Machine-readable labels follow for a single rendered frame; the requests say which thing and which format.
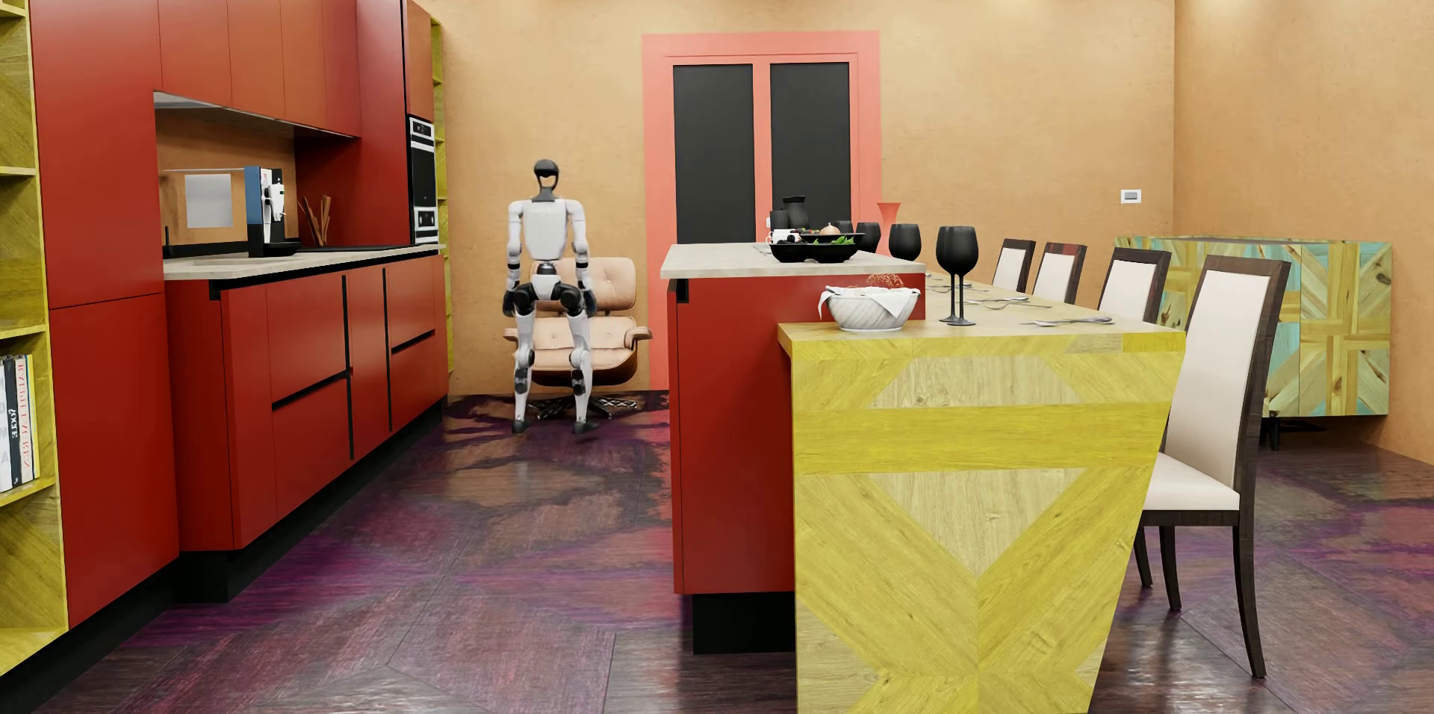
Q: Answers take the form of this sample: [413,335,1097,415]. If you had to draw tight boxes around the tan leather armchair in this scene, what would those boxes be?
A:
[503,257,654,420]

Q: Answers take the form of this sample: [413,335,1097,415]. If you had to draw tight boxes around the left robot leg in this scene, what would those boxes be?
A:
[554,284,600,436]

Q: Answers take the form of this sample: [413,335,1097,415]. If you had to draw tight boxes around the robot leg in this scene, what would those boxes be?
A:
[554,284,600,436]
[511,284,544,435]

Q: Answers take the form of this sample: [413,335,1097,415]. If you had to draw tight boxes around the right robot leg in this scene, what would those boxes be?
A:
[511,284,544,435]

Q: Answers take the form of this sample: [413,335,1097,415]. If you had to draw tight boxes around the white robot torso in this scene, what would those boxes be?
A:
[520,199,574,299]

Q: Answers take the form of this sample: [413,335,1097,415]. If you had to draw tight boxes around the black built-in oven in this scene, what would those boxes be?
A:
[406,114,439,246]

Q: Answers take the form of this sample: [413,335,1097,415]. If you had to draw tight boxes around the narrow yellow wooden shelf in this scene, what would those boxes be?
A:
[430,17,456,376]

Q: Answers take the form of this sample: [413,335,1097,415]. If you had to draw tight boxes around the red kitchen island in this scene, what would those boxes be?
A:
[659,242,929,656]

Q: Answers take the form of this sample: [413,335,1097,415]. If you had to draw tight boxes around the red base cabinets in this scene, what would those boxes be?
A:
[164,253,450,555]

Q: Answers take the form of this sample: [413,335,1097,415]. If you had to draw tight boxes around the salmon framed double door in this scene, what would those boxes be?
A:
[641,31,882,394]

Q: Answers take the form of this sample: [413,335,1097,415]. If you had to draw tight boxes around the red oven housing cabinet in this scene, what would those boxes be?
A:
[355,0,439,248]

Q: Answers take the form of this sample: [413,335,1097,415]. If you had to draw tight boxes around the black fruit tray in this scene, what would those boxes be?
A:
[769,230,865,266]

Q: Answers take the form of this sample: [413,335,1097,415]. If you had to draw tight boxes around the beige kitchen countertop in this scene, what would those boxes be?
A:
[164,244,445,282]

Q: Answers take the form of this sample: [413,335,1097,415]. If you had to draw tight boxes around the black coffee machine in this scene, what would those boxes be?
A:
[243,165,302,258]

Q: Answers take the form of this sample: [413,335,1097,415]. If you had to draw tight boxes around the white bowl with cloth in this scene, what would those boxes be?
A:
[818,284,922,333]

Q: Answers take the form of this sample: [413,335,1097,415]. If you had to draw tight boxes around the grey backsplash panel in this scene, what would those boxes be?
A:
[184,173,235,232]

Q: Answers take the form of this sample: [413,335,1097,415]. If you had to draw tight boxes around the tall black wine glass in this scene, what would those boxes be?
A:
[934,226,981,328]

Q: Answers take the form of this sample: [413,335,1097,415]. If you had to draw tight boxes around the tall red cabinet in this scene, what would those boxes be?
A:
[23,0,181,630]

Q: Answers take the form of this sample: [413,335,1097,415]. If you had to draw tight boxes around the dark dining chair cream upholstery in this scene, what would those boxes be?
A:
[1132,253,1293,680]
[1096,246,1173,326]
[1031,240,1089,305]
[990,237,1039,295]

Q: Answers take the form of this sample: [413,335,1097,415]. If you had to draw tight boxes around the yellow patterned wooden table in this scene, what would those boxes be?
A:
[777,277,1188,714]

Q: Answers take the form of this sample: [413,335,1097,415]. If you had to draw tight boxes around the row of books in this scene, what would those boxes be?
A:
[0,353,38,494]

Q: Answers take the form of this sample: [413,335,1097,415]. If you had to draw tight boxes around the wide yellow wooden shelf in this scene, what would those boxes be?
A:
[0,0,71,678]

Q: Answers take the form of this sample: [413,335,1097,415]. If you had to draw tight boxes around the turquoise yellow patchwork sideboard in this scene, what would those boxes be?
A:
[1114,235,1395,452]

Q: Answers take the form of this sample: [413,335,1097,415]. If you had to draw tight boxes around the red wall cabinets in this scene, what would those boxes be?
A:
[153,0,363,140]

